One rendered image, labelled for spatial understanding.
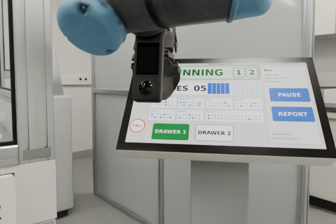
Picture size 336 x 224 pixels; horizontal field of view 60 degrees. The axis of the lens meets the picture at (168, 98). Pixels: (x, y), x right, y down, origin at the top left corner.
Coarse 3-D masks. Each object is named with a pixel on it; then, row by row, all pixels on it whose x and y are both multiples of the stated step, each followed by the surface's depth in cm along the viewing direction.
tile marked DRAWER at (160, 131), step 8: (152, 128) 75; (160, 128) 75; (168, 128) 74; (176, 128) 74; (184, 128) 74; (152, 136) 74; (160, 136) 73; (168, 136) 73; (176, 136) 73; (184, 136) 73
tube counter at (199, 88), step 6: (198, 84) 82; (204, 84) 81; (210, 84) 81; (216, 84) 81; (222, 84) 81; (228, 84) 80; (234, 84) 80; (240, 84) 80; (246, 84) 80; (252, 84) 79; (258, 84) 79; (198, 90) 80; (204, 90) 80; (210, 90) 80; (216, 90) 80; (222, 90) 80; (228, 90) 79; (234, 90) 79; (240, 90) 79; (246, 90) 79; (252, 90) 78; (258, 90) 78
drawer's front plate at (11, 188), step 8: (0, 176) 62; (8, 176) 63; (0, 184) 62; (8, 184) 63; (0, 192) 62; (8, 192) 63; (0, 200) 62; (8, 200) 63; (0, 208) 62; (8, 208) 63; (0, 216) 62; (8, 216) 63
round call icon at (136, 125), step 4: (132, 120) 77; (136, 120) 77; (140, 120) 77; (144, 120) 77; (132, 124) 76; (136, 124) 76; (140, 124) 76; (144, 124) 76; (128, 128) 76; (132, 128) 76; (136, 128) 76; (140, 128) 75; (144, 128) 75; (132, 132) 75; (136, 132) 75; (140, 132) 75
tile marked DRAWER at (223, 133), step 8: (200, 128) 73; (208, 128) 73; (216, 128) 73; (224, 128) 72; (232, 128) 72; (200, 136) 72; (208, 136) 72; (216, 136) 71; (224, 136) 71; (232, 136) 71
